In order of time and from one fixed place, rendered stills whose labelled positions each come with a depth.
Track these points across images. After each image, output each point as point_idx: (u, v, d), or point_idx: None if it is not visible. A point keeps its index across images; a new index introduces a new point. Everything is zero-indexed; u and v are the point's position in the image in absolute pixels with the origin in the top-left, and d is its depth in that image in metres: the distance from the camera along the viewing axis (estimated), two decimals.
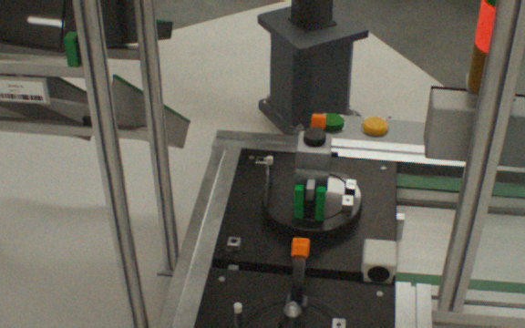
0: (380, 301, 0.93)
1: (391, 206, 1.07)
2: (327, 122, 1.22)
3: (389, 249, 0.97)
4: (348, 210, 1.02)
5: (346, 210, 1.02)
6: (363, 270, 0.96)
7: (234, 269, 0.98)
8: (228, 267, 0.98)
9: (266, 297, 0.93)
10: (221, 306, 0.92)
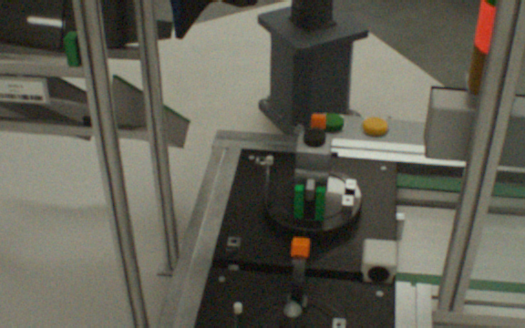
0: (380, 301, 0.93)
1: (391, 206, 1.07)
2: (327, 122, 1.22)
3: (389, 249, 0.97)
4: (348, 210, 1.02)
5: (346, 210, 1.02)
6: (363, 270, 0.96)
7: (234, 269, 0.98)
8: (228, 267, 0.98)
9: (266, 297, 0.93)
10: (221, 306, 0.92)
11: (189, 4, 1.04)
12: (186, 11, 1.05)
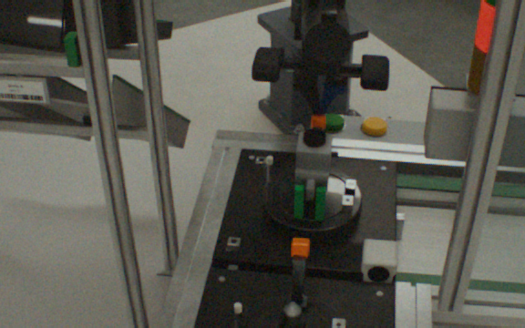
0: (380, 301, 0.93)
1: (391, 206, 1.07)
2: (327, 122, 1.22)
3: (389, 249, 0.97)
4: (348, 210, 1.02)
5: (346, 210, 1.02)
6: (363, 270, 0.96)
7: (234, 269, 0.98)
8: (228, 267, 0.98)
9: (266, 297, 0.93)
10: (221, 306, 0.92)
11: None
12: (315, 87, 1.08)
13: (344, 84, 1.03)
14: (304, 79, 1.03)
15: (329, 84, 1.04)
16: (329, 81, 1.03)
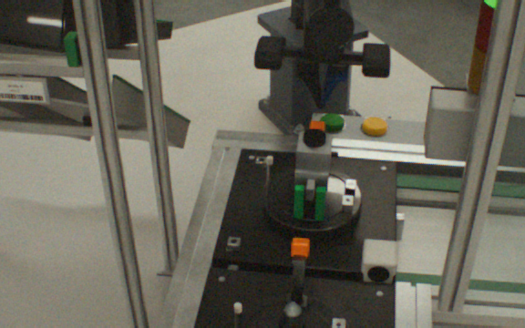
0: (380, 301, 0.93)
1: (391, 206, 1.07)
2: (327, 122, 1.22)
3: (389, 249, 0.97)
4: (348, 210, 1.02)
5: (346, 210, 1.02)
6: (363, 270, 0.96)
7: (234, 269, 0.98)
8: (228, 267, 0.98)
9: (266, 297, 0.93)
10: (221, 306, 0.92)
11: None
12: (317, 76, 1.08)
13: (346, 72, 1.04)
14: (306, 67, 1.04)
15: (331, 72, 1.04)
16: (331, 69, 1.04)
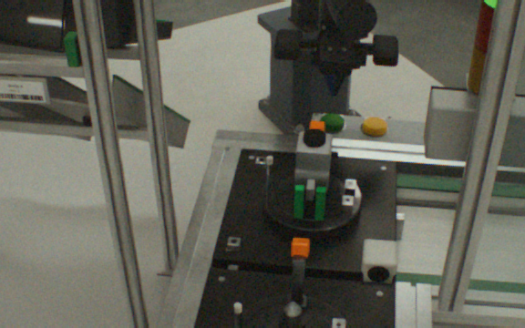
0: (380, 301, 0.93)
1: (391, 206, 1.07)
2: (327, 122, 1.22)
3: (389, 249, 0.97)
4: (348, 210, 1.02)
5: (346, 210, 1.02)
6: (363, 270, 0.96)
7: (234, 269, 0.98)
8: (228, 267, 0.98)
9: (266, 297, 0.93)
10: (221, 306, 0.92)
11: None
12: (339, 75, 1.16)
13: None
14: None
15: None
16: None
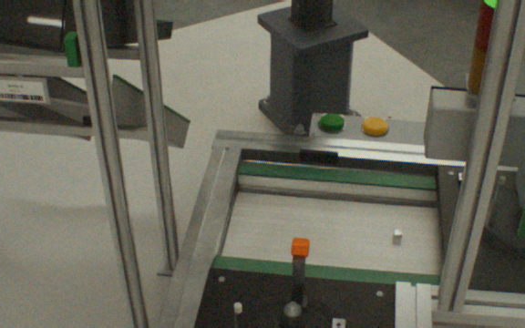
0: (380, 301, 0.93)
1: None
2: (327, 122, 1.22)
3: None
4: None
5: None
6: None
7: None
8: (228, 270, 0.98)
9: (266, 297, 0.93)
10: (221, 306, 0.92)
11: None
12: None
13: None
14: None
15: None
16: None
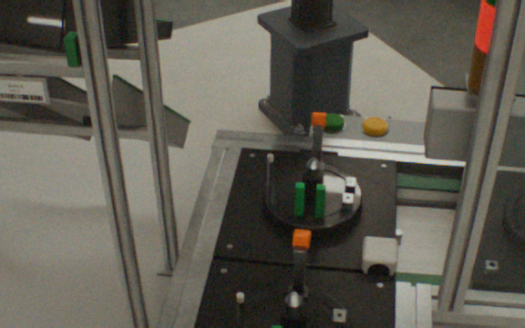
0: (384, 171, 1.13)
1: None
2: (327, 122, 1.22)
3: None
4: None
5: None
6: None
7: None
8: None
9: None
10: (252, 174, 1.12)
11: None
12: None
13: None
14: None
15: None
16: None
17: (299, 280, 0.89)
